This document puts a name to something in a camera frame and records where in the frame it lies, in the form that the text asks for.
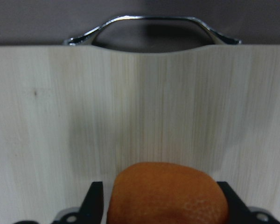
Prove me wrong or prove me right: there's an orange fruit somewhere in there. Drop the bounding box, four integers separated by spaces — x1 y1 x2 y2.
106 162 229 224

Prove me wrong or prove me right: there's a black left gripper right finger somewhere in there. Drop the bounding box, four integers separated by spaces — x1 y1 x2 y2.
217 182 280 224

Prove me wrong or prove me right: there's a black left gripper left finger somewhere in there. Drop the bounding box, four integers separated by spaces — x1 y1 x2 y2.
13 181 105 224

